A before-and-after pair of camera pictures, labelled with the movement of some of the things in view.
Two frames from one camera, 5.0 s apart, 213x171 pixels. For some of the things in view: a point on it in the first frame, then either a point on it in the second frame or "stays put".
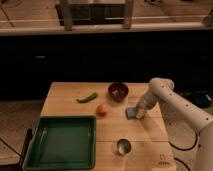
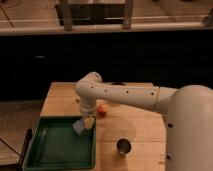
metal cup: x=124 y=146 stays put
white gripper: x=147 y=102 to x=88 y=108
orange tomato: x=101 y=110 stays put
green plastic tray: x=62 y=143 stays put
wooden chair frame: x=95 y=14 stays put
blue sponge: x=131 y=112 to x=78 y=126
